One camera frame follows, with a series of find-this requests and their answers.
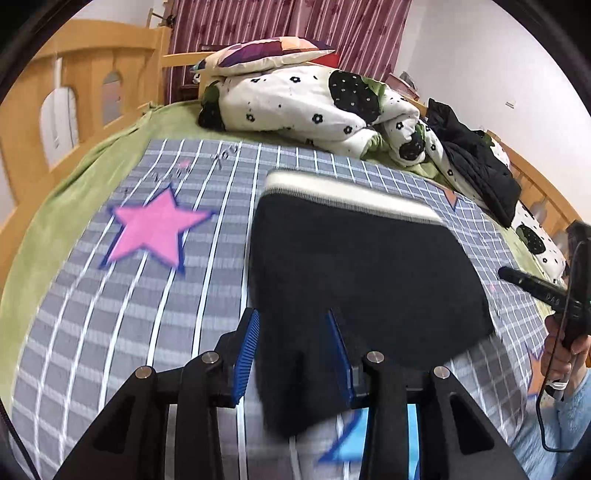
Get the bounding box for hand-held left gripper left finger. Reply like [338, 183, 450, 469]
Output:
[53, 307, 262, 480]

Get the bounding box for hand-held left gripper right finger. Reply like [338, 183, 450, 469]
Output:
[325, 309, 529, 480]

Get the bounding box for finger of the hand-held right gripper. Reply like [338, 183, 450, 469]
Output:
[498, 267, 539, 297]

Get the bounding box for black pants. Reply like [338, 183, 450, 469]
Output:
[248, 168, 497, 439]

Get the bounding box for person's right hand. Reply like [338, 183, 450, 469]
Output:
[542, 314, 591, 398]

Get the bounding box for white floral pillow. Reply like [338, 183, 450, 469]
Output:
[485, 138, 568, 280]

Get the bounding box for grey checked star blanket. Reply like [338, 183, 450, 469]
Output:
[9, 136, 555, 480]

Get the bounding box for black jacket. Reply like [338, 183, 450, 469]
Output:
[425, 98, 522, 228]

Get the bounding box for reddish cardboard box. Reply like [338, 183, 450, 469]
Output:
[392, 71, 422, 100]

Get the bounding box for green bed sheet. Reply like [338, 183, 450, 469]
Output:
[0, 99, 568, 407]

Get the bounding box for white floral quilt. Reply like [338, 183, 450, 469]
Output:
[198, 65, 458, 178]

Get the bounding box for maroon floral curtain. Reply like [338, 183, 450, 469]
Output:
[157, 0, 414, 107]

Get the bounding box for patchwork pillow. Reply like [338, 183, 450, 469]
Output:
[194, 37, 338, 77]

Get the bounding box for wooden coat rack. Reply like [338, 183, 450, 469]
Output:
[147, 9, 178, 29]

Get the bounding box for wooden bed frame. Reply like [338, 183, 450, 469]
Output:
[0, 18, 591, 278]

